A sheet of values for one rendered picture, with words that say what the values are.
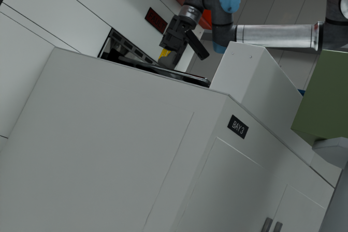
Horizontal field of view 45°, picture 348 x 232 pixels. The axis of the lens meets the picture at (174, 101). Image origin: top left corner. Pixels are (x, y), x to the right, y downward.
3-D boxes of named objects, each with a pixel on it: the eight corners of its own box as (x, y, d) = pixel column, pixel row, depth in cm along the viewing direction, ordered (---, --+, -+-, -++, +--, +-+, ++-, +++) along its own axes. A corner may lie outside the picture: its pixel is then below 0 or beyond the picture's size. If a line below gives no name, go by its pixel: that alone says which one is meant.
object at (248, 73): (205, 93, 96) (229, 40, 98) (283, 156, 139) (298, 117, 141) (240, 103, 91) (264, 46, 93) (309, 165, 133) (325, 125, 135)
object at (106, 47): (95, 61, 138) (107, 36, 140) (166, 108, 172) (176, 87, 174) (98, 62, 137) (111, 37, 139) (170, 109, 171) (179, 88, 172)
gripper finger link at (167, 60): (153, 71, 142) (164, 47, 144) (168, 79, 143) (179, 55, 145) (154, 70, 139) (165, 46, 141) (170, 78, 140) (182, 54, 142)
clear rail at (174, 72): (116, 58, 140) (118, 54, 140) (119, 60, 141) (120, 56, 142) (204, 82, 117) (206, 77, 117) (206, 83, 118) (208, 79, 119)
